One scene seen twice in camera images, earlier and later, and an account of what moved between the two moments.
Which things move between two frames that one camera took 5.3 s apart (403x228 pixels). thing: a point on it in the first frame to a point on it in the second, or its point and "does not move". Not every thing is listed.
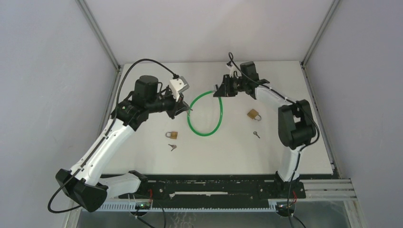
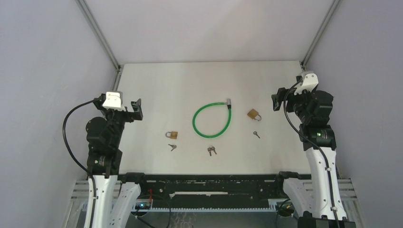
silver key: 255,133 does not move
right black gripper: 225,89 to 282,92
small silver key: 173,146 does not move
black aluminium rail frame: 245,189 does not move
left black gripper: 177,108 to 136,114
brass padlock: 253,114 does not move
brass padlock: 174,135 does not move
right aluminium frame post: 334,4 does not move
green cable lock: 220,121 to 229,105
